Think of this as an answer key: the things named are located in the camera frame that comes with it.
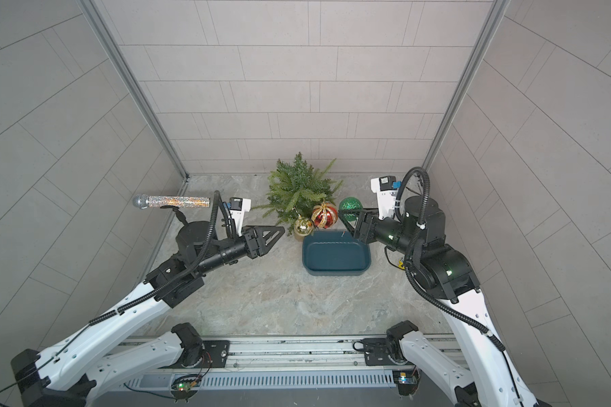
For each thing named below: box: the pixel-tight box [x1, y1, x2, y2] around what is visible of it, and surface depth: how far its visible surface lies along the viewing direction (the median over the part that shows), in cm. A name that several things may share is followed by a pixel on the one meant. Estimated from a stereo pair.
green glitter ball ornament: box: [338, 195, 364, 223], surface depth 57 cm
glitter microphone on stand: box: [132, 194, 211, 210], surface depth 80 cm
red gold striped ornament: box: [311, 200, 339, 229], surface depth 67 cm
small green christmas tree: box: [251, 151, 344, 235], surface depth 75 cm
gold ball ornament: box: [293, 216, 314, 236], surface depth 70 cm
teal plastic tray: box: [302, 230, 372, 277], surface depth 91 cm
